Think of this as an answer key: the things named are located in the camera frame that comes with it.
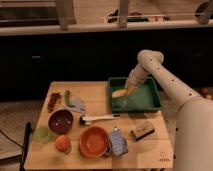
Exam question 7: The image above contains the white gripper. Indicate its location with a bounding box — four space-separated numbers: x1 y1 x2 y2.
125 66 147 96

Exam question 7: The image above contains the yellow banana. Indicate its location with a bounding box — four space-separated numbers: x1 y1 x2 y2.
112 89 127 98

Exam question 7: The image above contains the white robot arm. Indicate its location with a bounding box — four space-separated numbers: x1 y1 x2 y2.
125 50 213 171

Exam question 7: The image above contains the green plastic tray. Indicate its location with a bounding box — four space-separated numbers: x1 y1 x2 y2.
108 77 162 113

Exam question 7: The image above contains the wooden block brush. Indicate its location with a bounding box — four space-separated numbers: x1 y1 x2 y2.
130 121 155 141

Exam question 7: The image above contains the blue sponge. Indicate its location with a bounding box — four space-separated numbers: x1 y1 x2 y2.
109 128 128 156

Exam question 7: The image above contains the orange bowl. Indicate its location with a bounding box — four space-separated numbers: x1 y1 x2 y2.
79 126 109 158

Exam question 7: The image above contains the green cucumber toy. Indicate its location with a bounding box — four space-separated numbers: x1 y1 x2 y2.
64 90 75 107

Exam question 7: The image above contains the dark purple bowl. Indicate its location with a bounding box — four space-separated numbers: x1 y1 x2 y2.
48 109 73 135

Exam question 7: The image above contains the orange fruit toy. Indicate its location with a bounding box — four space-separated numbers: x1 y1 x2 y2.
55 135 71 153

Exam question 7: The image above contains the green cup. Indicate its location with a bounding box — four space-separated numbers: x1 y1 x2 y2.
33 127 50 143

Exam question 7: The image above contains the black pole stand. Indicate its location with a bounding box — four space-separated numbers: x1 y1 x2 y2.
19 122 32 171

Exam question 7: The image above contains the white handled brush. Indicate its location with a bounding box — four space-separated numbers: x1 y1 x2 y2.
79 115 120 125

